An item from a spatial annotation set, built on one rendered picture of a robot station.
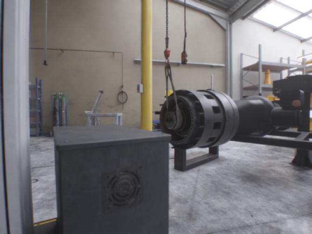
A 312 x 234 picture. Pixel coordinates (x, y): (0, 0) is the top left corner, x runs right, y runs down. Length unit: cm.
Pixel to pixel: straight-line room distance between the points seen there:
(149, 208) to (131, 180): 12
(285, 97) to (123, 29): 681
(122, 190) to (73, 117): 710
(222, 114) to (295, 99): 119
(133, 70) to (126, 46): 104
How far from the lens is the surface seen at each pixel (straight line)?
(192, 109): 132
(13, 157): 59
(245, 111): 215
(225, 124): 154
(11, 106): 57
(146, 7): 460
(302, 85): 368
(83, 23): 829
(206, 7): 947
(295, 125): 253
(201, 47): 870
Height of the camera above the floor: 92
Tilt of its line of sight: 2 degrees down
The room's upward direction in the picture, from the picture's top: straight up
